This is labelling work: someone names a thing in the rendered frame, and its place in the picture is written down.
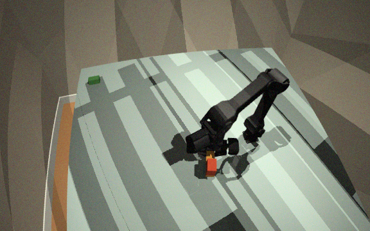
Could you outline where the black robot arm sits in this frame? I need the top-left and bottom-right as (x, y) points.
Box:
(186, 68), (290, 153)

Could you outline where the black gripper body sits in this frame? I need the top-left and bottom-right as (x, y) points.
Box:
(186, 138), (240, 155)

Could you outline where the small green block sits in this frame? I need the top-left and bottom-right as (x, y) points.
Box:
(88, 76), (100, 85)

